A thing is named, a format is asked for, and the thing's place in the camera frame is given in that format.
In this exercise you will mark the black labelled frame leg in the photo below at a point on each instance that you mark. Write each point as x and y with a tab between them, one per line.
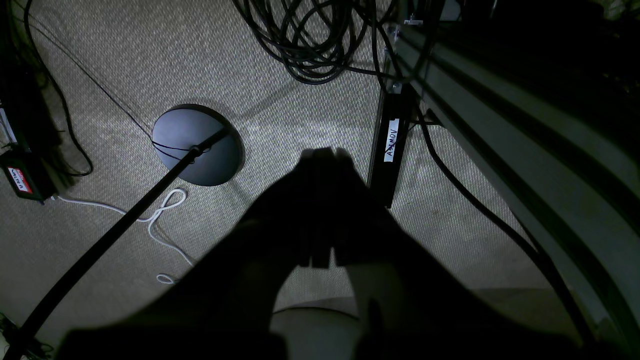
395	111

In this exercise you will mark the round black stand base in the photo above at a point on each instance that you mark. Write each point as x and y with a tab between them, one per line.
193	127

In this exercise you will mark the black stand pole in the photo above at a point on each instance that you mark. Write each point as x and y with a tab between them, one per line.
60	289

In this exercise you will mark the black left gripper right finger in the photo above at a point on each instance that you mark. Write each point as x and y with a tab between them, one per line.
413	308

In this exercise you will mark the aluminium table frame rail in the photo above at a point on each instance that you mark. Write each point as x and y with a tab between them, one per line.
563	154

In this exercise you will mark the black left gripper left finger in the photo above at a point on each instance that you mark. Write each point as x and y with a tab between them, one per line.
223	307

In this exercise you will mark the black power adapter red label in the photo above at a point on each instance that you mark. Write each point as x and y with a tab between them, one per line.
27	175

